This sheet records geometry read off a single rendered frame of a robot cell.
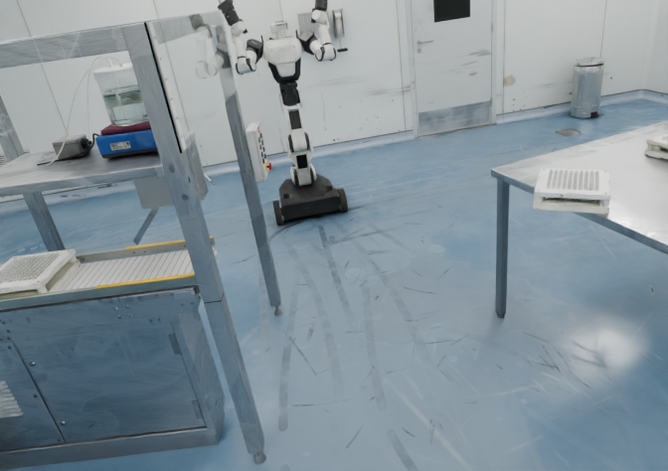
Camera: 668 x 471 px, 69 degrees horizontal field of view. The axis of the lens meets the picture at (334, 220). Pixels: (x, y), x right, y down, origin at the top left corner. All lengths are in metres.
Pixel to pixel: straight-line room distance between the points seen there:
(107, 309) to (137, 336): 0.17
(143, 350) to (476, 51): 4.77
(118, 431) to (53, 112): 3.96
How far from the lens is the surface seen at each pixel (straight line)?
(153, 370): 2.03
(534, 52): 6.13
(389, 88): 5.51
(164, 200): 1.81
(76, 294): 1.84
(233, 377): 1.83
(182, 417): 2.18
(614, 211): 1.95
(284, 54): 3.73
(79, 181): 1.56
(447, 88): 5.73
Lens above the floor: 1.63
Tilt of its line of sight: 25 degrees down
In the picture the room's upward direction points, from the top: 8 degrees counter-clockwise
